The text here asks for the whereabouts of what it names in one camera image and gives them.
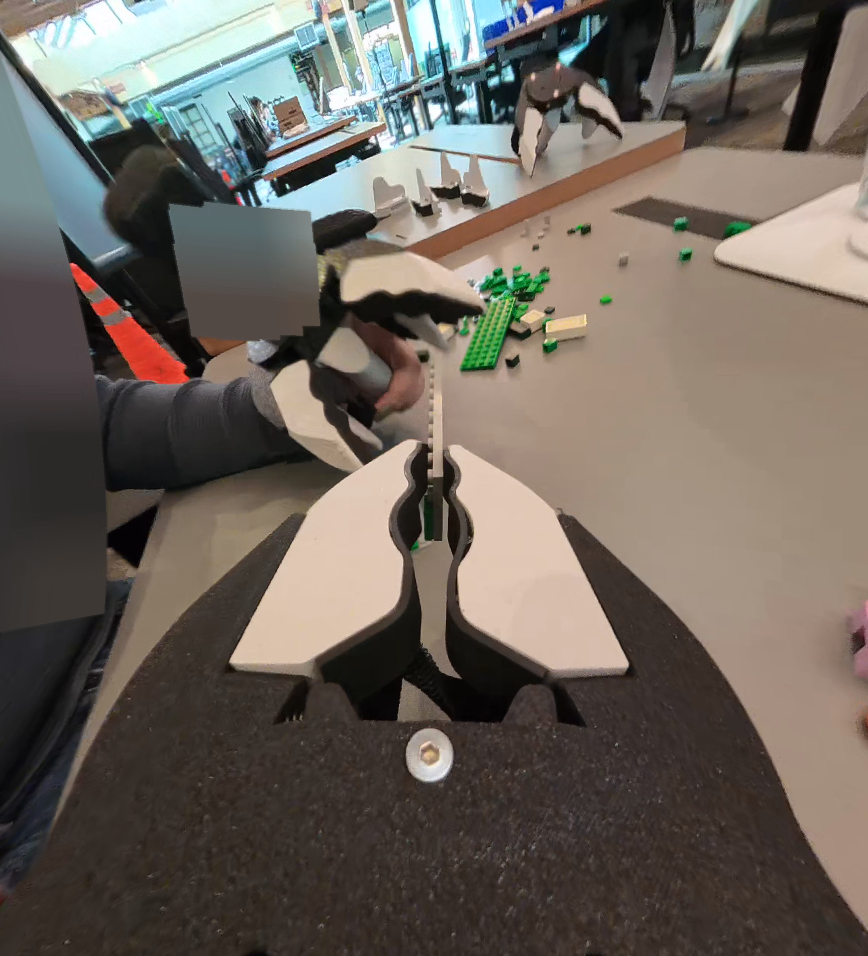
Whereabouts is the person's left hand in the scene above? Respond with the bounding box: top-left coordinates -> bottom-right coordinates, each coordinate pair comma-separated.
370,327 -> 426,415

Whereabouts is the person in grey sweater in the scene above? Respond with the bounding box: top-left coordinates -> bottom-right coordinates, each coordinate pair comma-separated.
0,583 -> 132,920

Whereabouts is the thin wooden stick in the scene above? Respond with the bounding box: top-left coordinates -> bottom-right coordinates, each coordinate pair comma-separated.
410,143 -> 522,165

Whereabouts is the pile of green bricks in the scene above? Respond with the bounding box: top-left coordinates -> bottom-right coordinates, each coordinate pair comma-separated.
467,265 -> 554,303

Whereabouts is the spare hand-held gripper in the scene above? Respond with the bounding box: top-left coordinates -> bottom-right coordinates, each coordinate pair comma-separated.
510,62 -> 625,179

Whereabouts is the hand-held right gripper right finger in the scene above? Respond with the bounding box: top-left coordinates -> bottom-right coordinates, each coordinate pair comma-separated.
445,445 -> 631,721

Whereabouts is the grey studded building plate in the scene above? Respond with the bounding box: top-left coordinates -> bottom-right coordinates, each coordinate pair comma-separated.
418,347 -> 450,540

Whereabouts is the grey desk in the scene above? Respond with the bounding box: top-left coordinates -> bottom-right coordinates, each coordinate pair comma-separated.
61,145 -> 868,956

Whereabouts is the person's left forearm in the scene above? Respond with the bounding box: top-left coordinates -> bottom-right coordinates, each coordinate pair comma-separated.
97,367 -> 316,494

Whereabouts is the green studded plate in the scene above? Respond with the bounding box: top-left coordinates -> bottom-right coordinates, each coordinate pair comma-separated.
459,295 -> 517,373

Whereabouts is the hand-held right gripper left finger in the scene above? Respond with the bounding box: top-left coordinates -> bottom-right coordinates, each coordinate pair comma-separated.
228,441 -> 426,721

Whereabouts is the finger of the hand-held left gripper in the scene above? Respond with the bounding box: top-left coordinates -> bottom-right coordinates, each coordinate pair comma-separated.
393,312 -> 451,354
337,250 -> 486,324

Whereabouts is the black zip case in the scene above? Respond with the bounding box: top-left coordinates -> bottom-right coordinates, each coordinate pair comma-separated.
315,209 -> 380,241

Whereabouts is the wood edged table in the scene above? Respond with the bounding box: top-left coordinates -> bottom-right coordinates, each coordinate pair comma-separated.
262,119 -> 687,260

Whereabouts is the orange traffic cone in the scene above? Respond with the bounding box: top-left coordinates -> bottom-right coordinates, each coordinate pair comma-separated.
68,261 -> 190,386

